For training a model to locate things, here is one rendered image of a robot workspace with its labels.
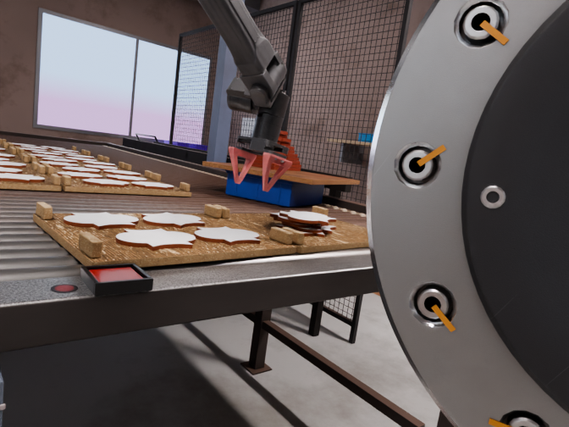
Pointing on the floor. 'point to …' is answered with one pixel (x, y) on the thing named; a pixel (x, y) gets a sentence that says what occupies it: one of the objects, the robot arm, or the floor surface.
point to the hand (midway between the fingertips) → (251, 183)
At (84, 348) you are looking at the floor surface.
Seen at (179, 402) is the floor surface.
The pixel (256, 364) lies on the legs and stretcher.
